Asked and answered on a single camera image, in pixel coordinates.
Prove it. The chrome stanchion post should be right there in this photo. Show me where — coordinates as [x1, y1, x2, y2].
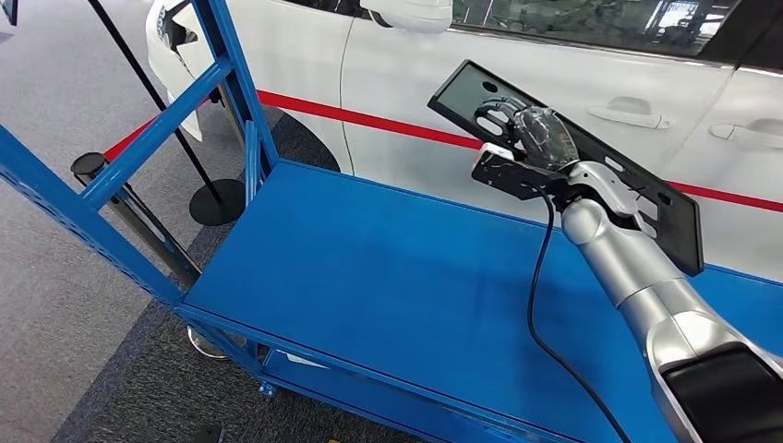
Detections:
[70, 151, 246, 361]

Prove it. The blue metal shelf rack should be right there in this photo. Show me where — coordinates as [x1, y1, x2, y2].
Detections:
[0, 0, 783, 443]

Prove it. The white plastic bin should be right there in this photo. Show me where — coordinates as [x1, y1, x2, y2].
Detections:
[275, 348, 339, 372]

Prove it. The black stanchion post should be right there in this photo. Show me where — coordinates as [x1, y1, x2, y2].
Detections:
[85, 0, 247, 227]

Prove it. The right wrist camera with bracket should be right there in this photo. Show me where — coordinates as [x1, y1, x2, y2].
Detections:
[471, 143, 572, 202]

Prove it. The long black plastic part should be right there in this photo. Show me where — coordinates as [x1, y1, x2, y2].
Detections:
[427, 59, 705, 278]

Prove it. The red barrier belt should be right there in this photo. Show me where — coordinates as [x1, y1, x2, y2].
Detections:
[103, 90, 783, 214]

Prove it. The black cable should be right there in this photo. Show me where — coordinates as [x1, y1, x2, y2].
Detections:
[523, 182, 632, 443]

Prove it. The white car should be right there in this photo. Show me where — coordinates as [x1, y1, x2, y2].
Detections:
[145, 0, 783, 283]

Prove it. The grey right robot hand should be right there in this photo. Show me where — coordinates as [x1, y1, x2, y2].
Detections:
[474, 96, 579, 173]

